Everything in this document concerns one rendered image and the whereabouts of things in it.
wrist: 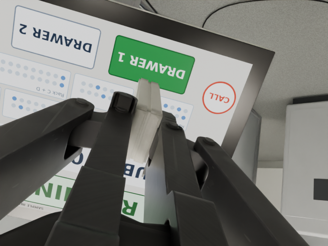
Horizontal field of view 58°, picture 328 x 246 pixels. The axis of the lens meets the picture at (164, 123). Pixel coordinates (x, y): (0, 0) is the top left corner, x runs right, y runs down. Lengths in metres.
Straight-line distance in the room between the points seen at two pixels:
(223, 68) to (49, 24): 0.20
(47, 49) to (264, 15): 1.50
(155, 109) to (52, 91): 0.24
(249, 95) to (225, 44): 0.07
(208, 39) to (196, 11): 1.43
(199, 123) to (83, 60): 0.16
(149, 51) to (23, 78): 0.15
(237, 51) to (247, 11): 1.39
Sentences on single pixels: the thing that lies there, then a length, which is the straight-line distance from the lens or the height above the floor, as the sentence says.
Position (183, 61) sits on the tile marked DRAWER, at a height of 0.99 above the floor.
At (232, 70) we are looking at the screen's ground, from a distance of 0.36.
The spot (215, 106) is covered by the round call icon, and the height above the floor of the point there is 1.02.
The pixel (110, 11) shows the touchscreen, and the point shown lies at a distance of 0.35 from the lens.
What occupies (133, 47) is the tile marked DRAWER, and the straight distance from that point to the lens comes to 0.35.
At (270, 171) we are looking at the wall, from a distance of 4.16.
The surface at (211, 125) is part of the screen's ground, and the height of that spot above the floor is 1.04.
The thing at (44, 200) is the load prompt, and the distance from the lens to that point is 0.45.
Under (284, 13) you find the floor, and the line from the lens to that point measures 1.76.
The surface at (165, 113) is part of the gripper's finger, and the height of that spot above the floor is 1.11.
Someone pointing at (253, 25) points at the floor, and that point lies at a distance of 1.82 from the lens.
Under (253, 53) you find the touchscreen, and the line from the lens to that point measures 0.37.
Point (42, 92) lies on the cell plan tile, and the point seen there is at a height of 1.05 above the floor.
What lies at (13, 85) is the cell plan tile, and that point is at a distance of 0.39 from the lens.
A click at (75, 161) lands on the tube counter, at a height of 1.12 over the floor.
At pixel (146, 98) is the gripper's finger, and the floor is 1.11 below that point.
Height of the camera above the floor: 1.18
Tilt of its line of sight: 20 degrees down
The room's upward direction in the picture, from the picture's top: 168 degrees counter-clockwise
